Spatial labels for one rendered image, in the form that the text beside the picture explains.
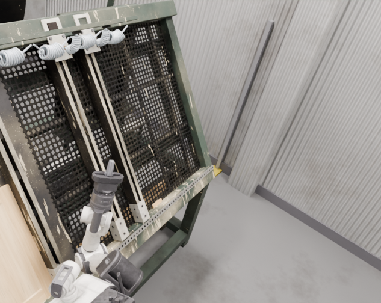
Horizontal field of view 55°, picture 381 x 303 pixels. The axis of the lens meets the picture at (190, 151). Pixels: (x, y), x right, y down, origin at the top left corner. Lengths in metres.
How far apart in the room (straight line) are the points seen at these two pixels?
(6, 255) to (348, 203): 3.06
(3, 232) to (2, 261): 0.12
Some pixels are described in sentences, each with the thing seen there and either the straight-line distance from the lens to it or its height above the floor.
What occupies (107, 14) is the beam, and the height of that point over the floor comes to 1.90.
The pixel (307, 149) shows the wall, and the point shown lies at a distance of 3.78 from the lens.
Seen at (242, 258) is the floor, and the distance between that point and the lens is 3.50.
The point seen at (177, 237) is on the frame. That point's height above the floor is 0.18.
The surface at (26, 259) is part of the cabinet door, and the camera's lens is 1.85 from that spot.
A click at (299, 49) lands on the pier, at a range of 3.39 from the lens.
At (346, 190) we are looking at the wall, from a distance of 3.86.
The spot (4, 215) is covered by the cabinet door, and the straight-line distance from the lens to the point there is 1.78.
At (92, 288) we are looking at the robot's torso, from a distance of 1.42.
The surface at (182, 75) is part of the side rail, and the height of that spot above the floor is 1.49.
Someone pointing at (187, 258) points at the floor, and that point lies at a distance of 3.32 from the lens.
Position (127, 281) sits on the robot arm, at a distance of 1.51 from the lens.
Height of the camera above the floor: 2.56
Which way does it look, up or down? 35 degrees down
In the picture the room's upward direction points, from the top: 17 degrees clockwise
